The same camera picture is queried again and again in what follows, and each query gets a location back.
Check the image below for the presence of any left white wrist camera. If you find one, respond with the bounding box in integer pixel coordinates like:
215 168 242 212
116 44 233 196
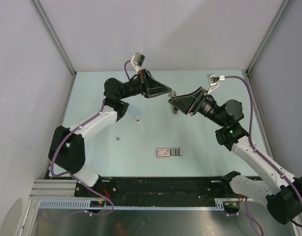
130 52 145 72

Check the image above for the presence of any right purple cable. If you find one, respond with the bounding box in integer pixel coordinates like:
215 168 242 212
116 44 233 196
224 75 302 234

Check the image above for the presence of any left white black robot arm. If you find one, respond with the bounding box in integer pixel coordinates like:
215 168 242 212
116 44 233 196
48 69 172 197

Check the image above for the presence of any purple cable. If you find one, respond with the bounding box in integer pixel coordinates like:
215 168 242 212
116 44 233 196
50 59 115 218
224 75 302 234

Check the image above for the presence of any aluminium frame post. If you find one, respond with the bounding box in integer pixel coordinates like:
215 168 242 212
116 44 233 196
245 0 294 76
30 0 77 77

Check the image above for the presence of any left aluminium frame post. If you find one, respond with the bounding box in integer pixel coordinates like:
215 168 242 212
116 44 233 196
30 0 77 77

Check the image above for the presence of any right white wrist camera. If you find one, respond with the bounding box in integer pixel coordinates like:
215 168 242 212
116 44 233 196
207 74 225 94

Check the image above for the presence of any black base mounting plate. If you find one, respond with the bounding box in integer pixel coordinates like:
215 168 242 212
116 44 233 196
74 177 244 206

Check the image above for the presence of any right aluminium frame post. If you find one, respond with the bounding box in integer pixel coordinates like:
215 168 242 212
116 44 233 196
245 0 294 76

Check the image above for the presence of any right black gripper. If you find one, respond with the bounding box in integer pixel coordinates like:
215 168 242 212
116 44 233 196
169 87 227 127

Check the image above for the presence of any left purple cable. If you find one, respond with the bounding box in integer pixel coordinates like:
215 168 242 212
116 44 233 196
50 59 115 218

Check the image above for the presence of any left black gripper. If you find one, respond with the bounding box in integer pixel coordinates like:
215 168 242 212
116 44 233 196
119 69 171 100

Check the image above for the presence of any beige black handled stapler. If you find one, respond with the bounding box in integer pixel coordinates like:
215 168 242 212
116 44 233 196
171 91 179 116

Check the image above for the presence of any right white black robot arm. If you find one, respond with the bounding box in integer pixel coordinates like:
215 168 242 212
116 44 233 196
168 88 302 225

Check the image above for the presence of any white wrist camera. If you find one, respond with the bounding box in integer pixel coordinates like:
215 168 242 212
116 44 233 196
207 74 225 94
130 52 145 72

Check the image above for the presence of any white slotted cable duct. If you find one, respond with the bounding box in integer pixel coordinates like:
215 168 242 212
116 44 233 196
38 198 238 211

